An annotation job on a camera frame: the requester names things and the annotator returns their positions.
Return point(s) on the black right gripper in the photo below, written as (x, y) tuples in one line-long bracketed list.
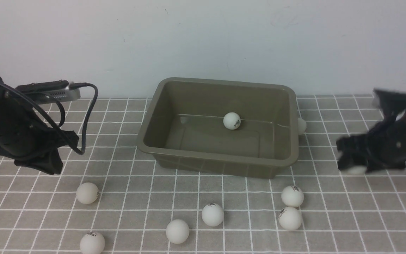
[(384, 145)]

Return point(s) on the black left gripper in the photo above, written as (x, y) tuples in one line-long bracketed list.
[(36, 149)]

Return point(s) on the white ping-pong ball with logo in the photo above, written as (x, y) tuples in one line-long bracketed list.
[(212, 215), (92, 243), (292, 196)]

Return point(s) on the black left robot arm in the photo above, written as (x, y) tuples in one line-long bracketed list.
[(17, 114)]

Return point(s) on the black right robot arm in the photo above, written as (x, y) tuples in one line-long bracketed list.
[(383, 146)]

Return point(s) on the grey checkered tablecloth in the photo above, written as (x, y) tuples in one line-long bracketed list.
[(142, 208)]

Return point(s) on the olive green plastic bin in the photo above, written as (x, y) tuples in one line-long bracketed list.
[(183, 127)]

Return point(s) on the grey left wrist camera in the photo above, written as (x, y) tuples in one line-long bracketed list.
[(49, 92)]

